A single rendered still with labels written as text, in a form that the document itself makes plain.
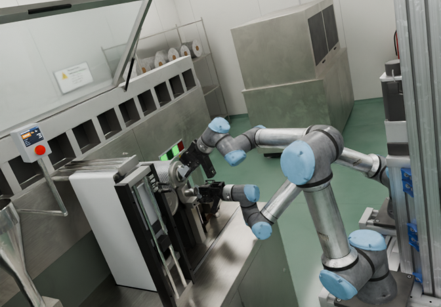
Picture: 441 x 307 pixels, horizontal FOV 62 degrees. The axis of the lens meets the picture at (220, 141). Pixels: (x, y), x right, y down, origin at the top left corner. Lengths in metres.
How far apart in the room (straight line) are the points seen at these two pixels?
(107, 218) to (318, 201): 0.81
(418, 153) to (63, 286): 1.41
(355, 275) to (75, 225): 1.11
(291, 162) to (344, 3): 4.80
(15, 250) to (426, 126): 1.26
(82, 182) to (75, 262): 0.38
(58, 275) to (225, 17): 5.26
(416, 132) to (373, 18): 4.55
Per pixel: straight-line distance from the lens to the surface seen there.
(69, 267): 1.71
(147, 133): 2.01
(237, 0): 6.20
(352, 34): 5.81
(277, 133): 1.34
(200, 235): 1.74
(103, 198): 1.46
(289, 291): 2.18
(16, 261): 1.26
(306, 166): 1.05
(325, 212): 1.16
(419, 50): 1.19
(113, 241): 1.58
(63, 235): 1.66
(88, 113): 1.75
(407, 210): 1.51
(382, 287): 1.44
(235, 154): 1.38
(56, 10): 1.30
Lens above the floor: 1.87
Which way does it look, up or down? 19 degrees down
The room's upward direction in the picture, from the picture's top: 16 degrees counter-clockwise
